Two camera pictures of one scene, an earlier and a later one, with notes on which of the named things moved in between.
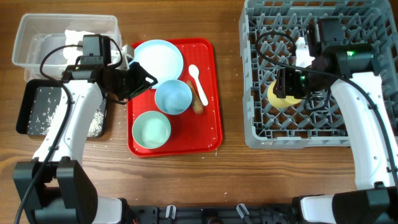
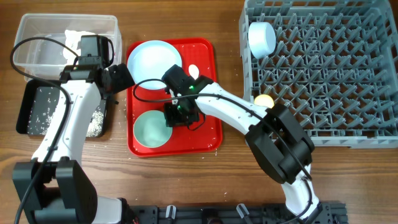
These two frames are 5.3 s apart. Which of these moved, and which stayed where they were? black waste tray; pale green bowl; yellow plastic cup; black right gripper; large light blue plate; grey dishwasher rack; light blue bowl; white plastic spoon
Moved: black right gripper; light blue bowl; yellow plastic cup
Stayed: white plastic spoon; pale green bowl; grey dishwasher rack; black waste tray; large light blue plate
